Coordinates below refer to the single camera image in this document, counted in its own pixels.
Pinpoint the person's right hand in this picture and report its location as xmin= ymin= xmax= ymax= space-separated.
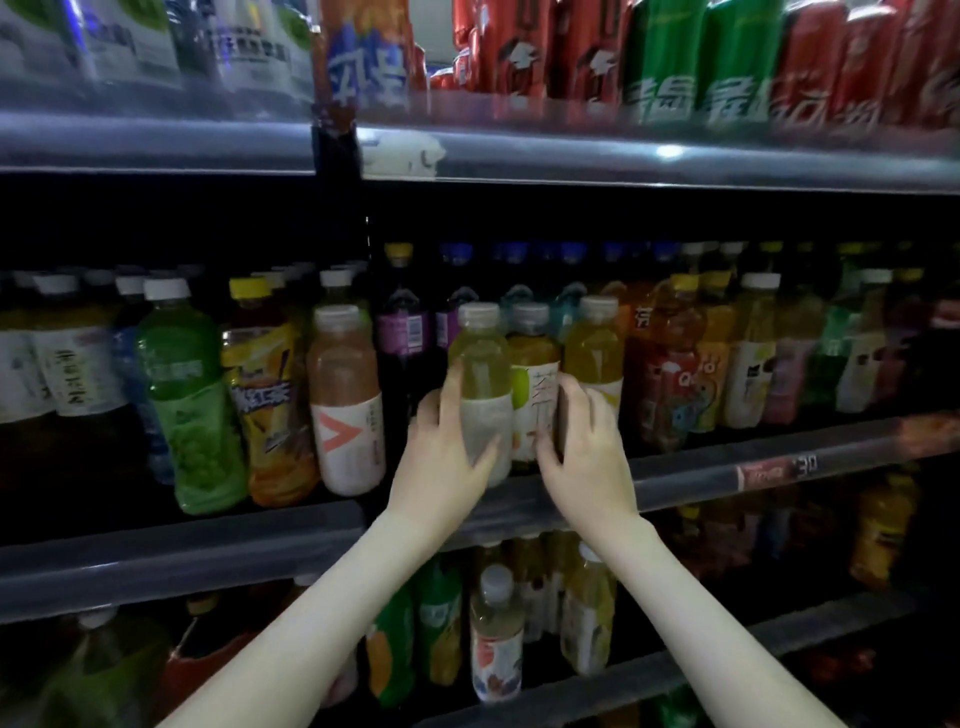
xmin=535 ymin=375 xmax=642 ymax=549

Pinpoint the person's left hand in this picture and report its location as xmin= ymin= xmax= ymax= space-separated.
xmin=387 ymin=367 xmax=504 ymax=549

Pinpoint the dark grey store shelving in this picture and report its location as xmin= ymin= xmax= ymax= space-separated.
xmin=0 ymin=0 xmax=960 ymax=728

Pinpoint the person's right forearm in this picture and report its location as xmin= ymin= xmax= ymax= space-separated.
xmin=592 ymin=517 xmax=849 ymax=728

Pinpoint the person's left forearm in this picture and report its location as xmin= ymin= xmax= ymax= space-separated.
xmin=165 ymin=517 xmax=452 ymax=728

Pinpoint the red price tag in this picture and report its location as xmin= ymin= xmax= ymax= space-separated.
xmin=735 ymin=457 xmax=797 ymax=494

